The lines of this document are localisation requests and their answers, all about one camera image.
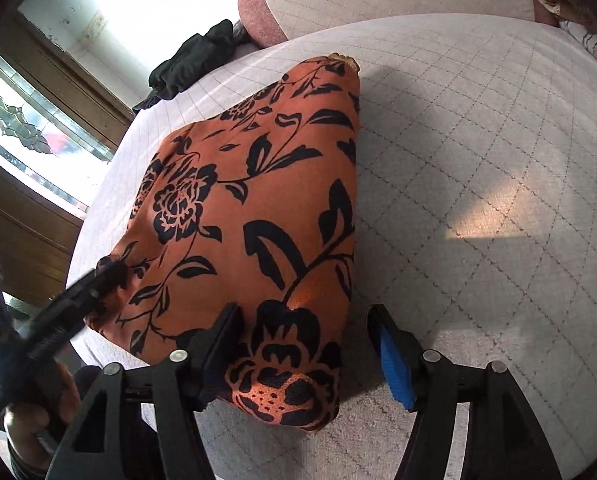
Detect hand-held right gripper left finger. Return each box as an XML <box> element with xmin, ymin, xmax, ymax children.
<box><xmin>46</xmin><ymin>302</ymin><xmax>246</xmax><ymax>480</ymax></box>

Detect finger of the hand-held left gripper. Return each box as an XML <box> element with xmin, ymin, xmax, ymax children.
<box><xmin>26</xmin><ymin>290</ymin><xmax>109</xmax><ymax>363</ymax></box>
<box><xmin>53</xmin><ymin>256</ymin><xmax>132</xmax><ymax>318</ymax></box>

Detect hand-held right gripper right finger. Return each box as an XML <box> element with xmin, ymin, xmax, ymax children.
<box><xmin>367</xmin><ymin>303</ymin><xmax>564</xmax><ymax>480</ymax></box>

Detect orange floral shirt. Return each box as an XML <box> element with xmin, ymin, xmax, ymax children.
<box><xmin>87</xmin><ymin>52</ymin><xmax>363</xmax><ymax>433</ymax></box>

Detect person's left forearm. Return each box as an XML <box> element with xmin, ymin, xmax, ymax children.
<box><xmin>6</xmin><ymin>442</ymin><xmax>54</xmax><ymax>480</ymax></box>

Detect black clothes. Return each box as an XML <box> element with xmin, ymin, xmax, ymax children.
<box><xmin>132</xmin><ymin>19</ymin><xmax>239</xmax><ymax>113</ymax></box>

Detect person's left hand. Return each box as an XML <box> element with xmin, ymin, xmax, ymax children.
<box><xmin>1</xmin><ymin>360</ymin><xmax>82</xmax><ymax>461</ymax></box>

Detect wooden cabinet with glass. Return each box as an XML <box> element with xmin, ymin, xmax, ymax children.
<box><xmin>0</xmin><ymin>10</ymin><xmax>139</xmax><ymax>306</ymax></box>

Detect stained glass window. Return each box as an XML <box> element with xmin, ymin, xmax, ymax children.
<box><xmin>0</xmin><ymin>47</ymin><xmax>116</xmax><ymax>211</ymax></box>

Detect quilted bed cover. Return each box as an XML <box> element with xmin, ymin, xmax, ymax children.
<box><xmin>66</xmin><ymin>12</ymin><xmax>597</xmax><ymax>480</ymax></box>

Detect pink quilted bolster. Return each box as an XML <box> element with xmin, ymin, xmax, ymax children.
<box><xmin>238</xmin><ymin>0</ymin><xmax>536</xmax><ymax>48</ymax></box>

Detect striped floral cushion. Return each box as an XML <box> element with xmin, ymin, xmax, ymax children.
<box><xmin>558</xmin><ymin>15</ymin><xmax>597</xmax><ymax>76</ymax></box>

